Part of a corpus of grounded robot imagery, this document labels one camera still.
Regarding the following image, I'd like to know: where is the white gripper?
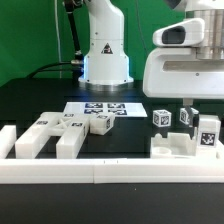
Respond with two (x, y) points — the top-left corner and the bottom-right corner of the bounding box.
(143, 48), (224, 137)

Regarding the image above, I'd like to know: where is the white chair seat plate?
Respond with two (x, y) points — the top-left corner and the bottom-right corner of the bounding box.
(150, 132), (196, 159)

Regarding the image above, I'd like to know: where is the white chair back frame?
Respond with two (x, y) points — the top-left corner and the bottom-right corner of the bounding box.
(15, 112), (90, 159)

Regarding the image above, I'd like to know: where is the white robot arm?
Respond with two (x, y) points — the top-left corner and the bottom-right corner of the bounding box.
(79, 0), (224, 125)

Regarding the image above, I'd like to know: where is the white marker sheet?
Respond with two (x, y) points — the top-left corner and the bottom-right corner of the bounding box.
(64, 102), (147, 117)

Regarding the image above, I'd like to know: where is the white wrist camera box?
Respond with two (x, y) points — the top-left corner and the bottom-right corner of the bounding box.
(153, 18), (205, 47)

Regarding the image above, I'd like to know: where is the black cable on table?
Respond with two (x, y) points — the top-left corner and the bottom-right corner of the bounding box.
(26, 61), (84, 80)

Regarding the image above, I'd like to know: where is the black camera stand pole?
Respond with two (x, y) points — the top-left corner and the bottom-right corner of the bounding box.
(63, 0), (83, 60)

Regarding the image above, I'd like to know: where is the white U-shaped fence frame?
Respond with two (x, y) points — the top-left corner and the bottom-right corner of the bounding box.
(0, 125), (224, 184)

